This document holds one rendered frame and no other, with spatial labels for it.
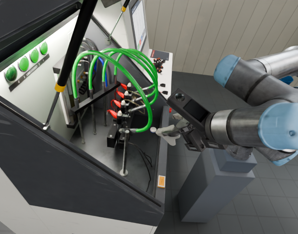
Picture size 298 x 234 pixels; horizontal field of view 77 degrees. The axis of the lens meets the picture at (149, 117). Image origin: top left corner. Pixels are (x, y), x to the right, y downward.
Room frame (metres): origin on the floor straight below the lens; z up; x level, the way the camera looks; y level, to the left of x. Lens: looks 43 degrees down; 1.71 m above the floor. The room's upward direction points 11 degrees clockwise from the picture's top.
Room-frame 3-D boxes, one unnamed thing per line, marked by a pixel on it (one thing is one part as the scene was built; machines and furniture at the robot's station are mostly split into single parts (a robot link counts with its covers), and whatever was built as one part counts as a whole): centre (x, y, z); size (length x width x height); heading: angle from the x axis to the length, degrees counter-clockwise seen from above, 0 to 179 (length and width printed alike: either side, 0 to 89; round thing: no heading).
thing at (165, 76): (1.33, 0.00, 0.96); 0.70 x 0.22 x 0.03; 1
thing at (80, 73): (0.86, 0.40, 1.20); 0.13 x 0.03 x 0.31; 1
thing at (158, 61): (1.37, 0.00, 1.01); 0.23 x 0.11 x 0.06; 1
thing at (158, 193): (0.63, -0.10, 0.87); 0.62 x 0.04 x 0.16; 1
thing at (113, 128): (0.75, 0.14, 0.91); 0.34 x 0.10 x 0.15; 1
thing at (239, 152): (0.73, -0.54, 0.95); 0.15 x 0.15 x 0.10
